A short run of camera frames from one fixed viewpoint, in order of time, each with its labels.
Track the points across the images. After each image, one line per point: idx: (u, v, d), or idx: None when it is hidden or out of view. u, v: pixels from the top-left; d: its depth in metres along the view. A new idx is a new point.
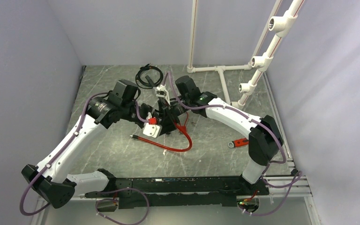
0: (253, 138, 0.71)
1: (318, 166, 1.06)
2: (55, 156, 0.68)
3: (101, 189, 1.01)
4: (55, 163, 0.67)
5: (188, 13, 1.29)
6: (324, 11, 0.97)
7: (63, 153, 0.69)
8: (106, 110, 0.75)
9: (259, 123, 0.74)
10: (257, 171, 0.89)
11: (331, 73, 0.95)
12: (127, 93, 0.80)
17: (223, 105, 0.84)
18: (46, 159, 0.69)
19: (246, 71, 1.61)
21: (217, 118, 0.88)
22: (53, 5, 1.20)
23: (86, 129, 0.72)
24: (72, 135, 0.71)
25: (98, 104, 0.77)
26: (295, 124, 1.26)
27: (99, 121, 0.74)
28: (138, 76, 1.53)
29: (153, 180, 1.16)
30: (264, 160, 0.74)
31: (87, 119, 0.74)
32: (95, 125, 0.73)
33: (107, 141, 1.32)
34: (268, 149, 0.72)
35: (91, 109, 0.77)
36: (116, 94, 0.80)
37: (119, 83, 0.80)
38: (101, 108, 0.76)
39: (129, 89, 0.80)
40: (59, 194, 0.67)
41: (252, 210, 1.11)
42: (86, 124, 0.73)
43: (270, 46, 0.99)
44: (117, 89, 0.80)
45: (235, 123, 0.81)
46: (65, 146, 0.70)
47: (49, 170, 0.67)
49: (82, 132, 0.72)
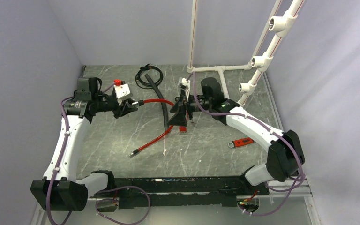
0: (273, 151, 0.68)
1: (318, 165, 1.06)
2: (58, 158, 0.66)
3: (105, 186, 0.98)
4: (62, 165, 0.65)
5: (188, 13, 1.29)
6: (324, 11, 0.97)
7: (66, 152, 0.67)
8: (85, 104, 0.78)
9: (281, 137, 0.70)
10: (264, 177, 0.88)
11: (331, 73, 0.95)
12: (92, 85, 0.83)
17: (245, 115, 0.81)
18: (50, 167, 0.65)
19: (246, 71, 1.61)
21: (237, 126, 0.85)
22: (53, 5, 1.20)
23: (74, 126, 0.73)
24: (66, 135, 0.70)
25: (73, 104, 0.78)
26: (294, 124, 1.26)
27: (83, 114, 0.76)
28: (138, 76, 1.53)
29: (153, 180, 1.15)
30: (281, 176, 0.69)
31: (70, 119, 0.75)
32: (81, 120, 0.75)
33: (107, 141, 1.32)
34: (288, 165, 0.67)
35: (68, 111, 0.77)
36: (82, 91, 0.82)
37: (79, 79, 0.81)
38: (78, 105, 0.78)
39: (91, 81, 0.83)
40: (78, 193, 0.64)
41: (252, 210, 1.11)
42: (71, 123, 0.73)
43: (270, 46, 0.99)
44: (81, 86, 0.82)
45: (254, 133, 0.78)
46: (64, 146, 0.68)
47: (59, 173, 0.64)
49: (73, 131, 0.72)
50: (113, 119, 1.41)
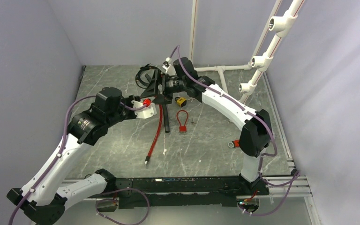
0: (246, 131, 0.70)
1: (318, 166, 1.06)
2: (38, 179, 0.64)
3: (101, 191, 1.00)
4: (39, 187, 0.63)
5: (188, 13, 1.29)
6: (325, 11, 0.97)
7: (49, 176, 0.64)
8: (90, 128, 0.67)
9: (255, 116, 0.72)
10: (252, 169, 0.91)
11: (332, 73, 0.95)
12: (112, 104, 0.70)
17: (221, 93, 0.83)
18: (30, 182, 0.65)
19: (246, 71, 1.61)
21: (212, 104, 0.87)
22: (52, 5, 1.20)
23: (69, 150, 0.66)
24: (56, 157, 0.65)
25: (81, 122, 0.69)
26: (294, 124, 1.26)
27: (81, 140, 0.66)
28: (138, 76, 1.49)
29: (153, 180, 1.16)
30: (252, 151, 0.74)
31: (71, 139, 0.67)
32: (77, 145, 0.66)
33: (107, 141, 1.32)
34: (258, 140, 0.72)
35: (73, 128, 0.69)
36: (97, 107, 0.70)
37: (99, 95, 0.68)
38: (85, 125, 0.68)
39: (110, 101, 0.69)
40: (47, 215, 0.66)
41: (252, 210, 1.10)
42: (68, 144, 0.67)
43: (270, 46, 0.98)
44: (98, 101, 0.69)
45: (228, 110, 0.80)
46: (49, 169, 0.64)
47: (34, 194, 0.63)
49: (65, 154, 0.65)
50: None
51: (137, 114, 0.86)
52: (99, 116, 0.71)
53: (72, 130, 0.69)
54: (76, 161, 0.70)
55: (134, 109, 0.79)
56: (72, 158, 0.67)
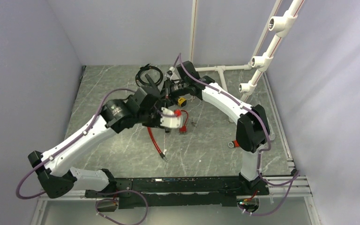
0: (241, 125, 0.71)
1: (318, 165, 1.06)
2: (60, 149, 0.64)
3: (100, 188, 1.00)
4: (57, 158, 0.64)
5: (188, 13, 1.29)
6: (324, 11, 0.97)
7: (70, 149, 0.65)
8: (120, 116, 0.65)
9: (250, 110, 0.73)
10: (251, 167, 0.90)
11: (332, 73, 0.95)
12: (148, 100, 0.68)
17: (219, 90, 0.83)
18: (51, 149, 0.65)
19: (246, 71, 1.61)
21: (212, 101, 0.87)
22: (52, 4, 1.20)
23: (95, 131, 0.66)
24: (81, 134, 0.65)
25: (113, 108, 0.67)
26: (295, 125, 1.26)
27: (109, 126, 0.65)
28: (138, 76, 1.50)
29: (153, 180, 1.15)
30: (249, 146, 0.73)
31: (99, 121, 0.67)
32: (104, 129, 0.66)
33: (107, 141, 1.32)
34: (253, 135, 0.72)
35: (105, 111, 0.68)
36: (134, 100, 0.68)
37: (140, 90, 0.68)
38: (116, 112, 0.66)
39: (149, 98, 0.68)
40: (56, 188, 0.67)
41: (251, 210, 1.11)
42: (96, 126, 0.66)
43: (270, 46, 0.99)
44: (137, 93, 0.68)
45: (225, 106, 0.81)
46: (72, 142, 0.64)
47: (51, 162, 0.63)
49: (90, 133, 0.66)
50: None
51: (162, 120, 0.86)
52: (131, 108, 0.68)
53: (102, 113, 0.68)
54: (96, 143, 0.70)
55: (163, 114, 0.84)
56: (94, 139, 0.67)
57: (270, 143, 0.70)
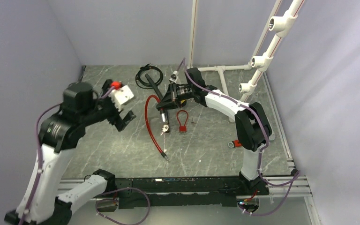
0: (238, 121, 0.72)
1: (318, 166, 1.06)
2: (29, 199, 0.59)
3: (102, 191, 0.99)
4: (33, 206, 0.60)
5: (188, 13, 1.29)
6: (324, 11, 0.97)
7: (37, 194, 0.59)
8: (63, 131, 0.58)
9: (247, 107, 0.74)
10: (252, 165, 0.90)
11: (332, 73, 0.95)
12: (83, 100, 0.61)
17: (219, 93, 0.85)
18: (22, 202, 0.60)
19: (246, 71, 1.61)
21: (215, 106, 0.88)
22: (52, 4, 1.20)
23: (47, 162, 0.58)
24: (38, 174, 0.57)
25: (51, 129, 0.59)
26: (295, 125, 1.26)
27: (59, 150, 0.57)
28: (138, 76, 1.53)
29: (153, 180, 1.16)
30: (249, 143, 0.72)
31: (45, 149, 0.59)
32: (56, 154, 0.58)
33: (107, 141, 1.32)
34: (252, 131, 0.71)
35: (45, 138, 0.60)
36: (68, 107, 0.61)
37: (65, 93, 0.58)
38: (56, 130, 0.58)
39: (81, 97, 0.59)
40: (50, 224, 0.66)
41: (252, 210, 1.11)
42: (44, 156, 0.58)
43: (270, 46, 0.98)
44: (66, 101, 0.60)
45: (225, 108, 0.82)
46: (35, 190, 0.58)
47: (30, 213, 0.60)
49: (46, 167, 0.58)
50: None
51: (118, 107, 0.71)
52: (71, 116, 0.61)
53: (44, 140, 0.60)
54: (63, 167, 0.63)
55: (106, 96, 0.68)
56: (54, 169, 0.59)
57: (266, 137, 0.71)
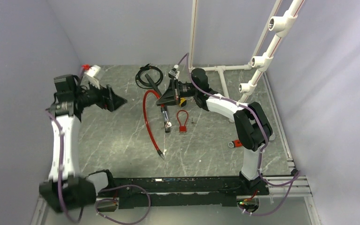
0: (238, 120, 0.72)
1: (318, 165, 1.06)
2: (59, 157, 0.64)
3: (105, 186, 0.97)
4: (65, 162, 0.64)
5: (188, 13, 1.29)
6: (325, 11, 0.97)
7: (67, 151, 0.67)
8: (71, 105, 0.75)
9: (246, 107, 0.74)
10: (252, 165, 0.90)
11: (332, 73, 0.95)
12: (72, 84, 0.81)
17: (219, 97, 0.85)
18: (52, 169, 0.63)
19: (246, 71, 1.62)
21: (216, 109, 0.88)
22: (52, 4, 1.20)
23: (67, 126, 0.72)
24: (61, 135, 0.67)
25: (59, 107, 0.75)
26: (295, 124, 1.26)
27: (72, 113, 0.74)
28: (138, 76, 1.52)
29: (153, 180, 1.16)
30: (249, 142, 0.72)
31: (60, 119, 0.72)
32: (71, 118, 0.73)
33: (107, 141, 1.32)
34: (252, 131, 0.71)
35: (56, 115, 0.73)
36: (63, 92, 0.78)
37: (57, 80, 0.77)
38: (65, 106, 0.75)
39: (69, 80, 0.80)
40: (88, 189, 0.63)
41: (252, 210, 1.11)
42: (62, 123, 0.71)
43: (270, 45, 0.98)
44: (61, 86, 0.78)
45: (226, 110, 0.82)
46: (62, 146, 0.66)
47: (64, 171, 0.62)
49: (66, 129, 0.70)
50: (113, 119, 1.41)
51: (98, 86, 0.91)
52: (68, 96, 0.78)
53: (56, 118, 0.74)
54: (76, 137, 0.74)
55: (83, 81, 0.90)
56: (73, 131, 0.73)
57: (266, 136, 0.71)
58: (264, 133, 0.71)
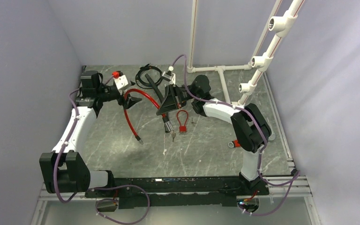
0: (235, 122, 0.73)
1: (318, 166, 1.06)
2: (68, 135, 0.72)
3: (105, 183, 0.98)
4: (71, 141, 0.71)
5: (188, 12, 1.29)
6: (325, 11, 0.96)
7: (75, 131, 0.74)
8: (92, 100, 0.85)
9: (243, 109, 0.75)
10: (252, 166, 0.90)
11: (332, 73, 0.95)
12: (95, 82, 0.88)
17: (215, 101, 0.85)
18: (59, 142, 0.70)
19: (246, 71, 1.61)
21: (214, 115, 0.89)
22: (52, 4, 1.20)
23: (83, 114, 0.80)
24: (76, 119, 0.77)
25: (82, 100, 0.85)
26: (295, 125, 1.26)
27: (91, 105, 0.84)
28: (138, 76, 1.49)
29: (153, 180, 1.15)
30: (248, 144, 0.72)
31: (81, 109, 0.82)
32: (89, 109, 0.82)
33: (108, 141, 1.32)
34: (251, 132, 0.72)
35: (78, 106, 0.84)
36: (87, 88, 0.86)
37: (83, 79, 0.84)
38: (86, 101, 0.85)
39: (93, 78, 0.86)
40: (83, 170, 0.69)
41: (252, 210, 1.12)
42: (80, 111, 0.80)
43: (270, 45, 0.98)
44: (86, 84, 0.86)
45: (223, 114, 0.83)
46: (73, 128, 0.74)
47: (68, 146, 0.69)
49: (82, 116, 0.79)
50: (113, 119, 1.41)
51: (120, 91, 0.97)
52: (91, 93, 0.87)
53: None
54: (88, 127, 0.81)
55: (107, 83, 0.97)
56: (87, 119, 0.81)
57: (265, 138, 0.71)
58: (262, 135, 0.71)
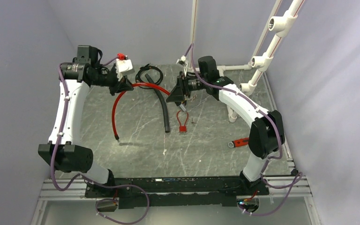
0: (255, 129, 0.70)
1: (318, 166, 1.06)
2: (61, 123, 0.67)
3: (105, 181, 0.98)
4: (65, 129, 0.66)
5: (188, 13, 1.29)
6: (325, 11, 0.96)
7: (69, 118, 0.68)
8: (81, 67, 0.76)
9: (266, 115, 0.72)
10: (256, 167, 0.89)
11: (332, 73, 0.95)
12: (92, 54, 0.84)
17: (236, 92, 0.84)
18: (54, 131, 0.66)
19: (246, 71, 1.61)
21: (227, 101, 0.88)
22: (52, 4, 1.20)
23: (74, 91, 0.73)
24: (66, 99, 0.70)
25: (70, 67, 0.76)
26: (294, 124, 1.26)
27: (81, 79, 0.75)
28: (138, 76, 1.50)
29: (153, 180, 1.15)
30: (260, 151, 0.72)
31: (69, 83, 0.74)
32: (79, 84, 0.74)
33: (107, 141, 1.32)
34: (266, 141, 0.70)
35: (66, 73, 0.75)
36: (82, 57, 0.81)
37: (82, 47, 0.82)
38: (75, 67, 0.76)
39: (92, 49, 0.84)
40: (84, 154, 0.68)
41: (251, 210, 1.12)
42: (69, 87, 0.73)
43: (270, 45, 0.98)
44: (82, 52, 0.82)
45: (241, 109, 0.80)
46: (66, 111, 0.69)
47: (63, 137, 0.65)
49: (72, 95, 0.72)
50: None
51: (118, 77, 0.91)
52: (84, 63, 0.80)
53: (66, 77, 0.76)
54: (81, 107, 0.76)
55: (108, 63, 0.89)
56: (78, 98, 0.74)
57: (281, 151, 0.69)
58: (278, 145, 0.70)
